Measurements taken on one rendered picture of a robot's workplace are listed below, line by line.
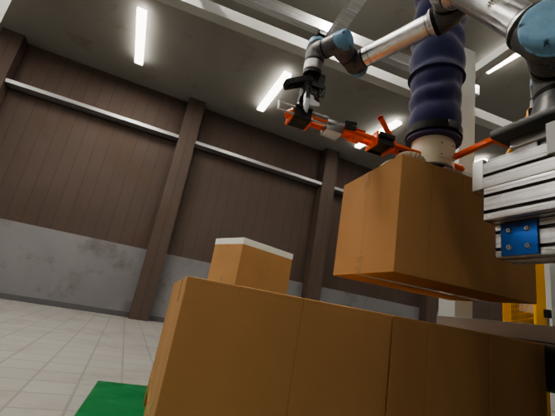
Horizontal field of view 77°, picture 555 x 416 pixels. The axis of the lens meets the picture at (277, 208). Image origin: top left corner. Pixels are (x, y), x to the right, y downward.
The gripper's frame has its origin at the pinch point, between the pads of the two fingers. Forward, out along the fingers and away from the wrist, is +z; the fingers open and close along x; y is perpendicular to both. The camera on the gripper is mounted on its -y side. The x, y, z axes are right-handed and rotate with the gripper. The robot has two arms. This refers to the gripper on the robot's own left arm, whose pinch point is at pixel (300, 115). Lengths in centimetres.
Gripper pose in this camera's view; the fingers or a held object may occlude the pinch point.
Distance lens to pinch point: 135.4
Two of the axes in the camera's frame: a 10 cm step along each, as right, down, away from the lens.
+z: -1.6, 9.5, -2.8
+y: 9.4, 2.4, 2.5
